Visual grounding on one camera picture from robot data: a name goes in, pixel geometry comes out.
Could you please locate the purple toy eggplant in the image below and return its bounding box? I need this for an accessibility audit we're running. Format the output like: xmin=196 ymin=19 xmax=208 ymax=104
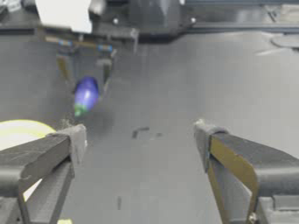
xmin=72 ymin=75 xmax=101 ymax=118

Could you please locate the yellow plate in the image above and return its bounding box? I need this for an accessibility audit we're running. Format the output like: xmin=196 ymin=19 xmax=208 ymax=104
xmin=0 ymin=118 xmax=58 ymax=203

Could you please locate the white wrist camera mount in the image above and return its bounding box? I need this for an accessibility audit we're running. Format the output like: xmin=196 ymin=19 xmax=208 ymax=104
xmin=33 ymin=0 xmax=95 ymax=35

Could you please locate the black table frame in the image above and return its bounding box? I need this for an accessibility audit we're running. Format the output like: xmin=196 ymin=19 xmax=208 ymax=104
xmin=183 ymin=0 xmax=299 ymax=34

